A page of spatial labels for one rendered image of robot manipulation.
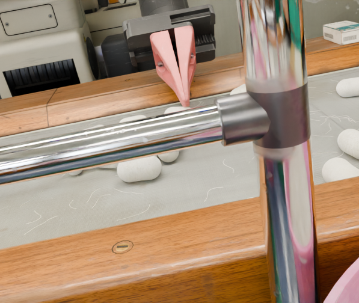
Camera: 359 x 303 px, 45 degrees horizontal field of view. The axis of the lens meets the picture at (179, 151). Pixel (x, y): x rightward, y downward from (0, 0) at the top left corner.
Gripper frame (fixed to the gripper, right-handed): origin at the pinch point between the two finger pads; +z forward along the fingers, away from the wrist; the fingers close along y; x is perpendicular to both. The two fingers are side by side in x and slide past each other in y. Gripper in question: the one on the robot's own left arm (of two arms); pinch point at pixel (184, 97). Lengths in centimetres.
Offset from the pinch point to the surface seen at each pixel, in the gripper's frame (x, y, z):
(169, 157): -4.8, -2.7, 9.0
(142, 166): -7.2, -4.9, 10.5
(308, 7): 144, 84, -137
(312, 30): 153, 86, -128
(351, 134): -8.8, 11.2, 12.1
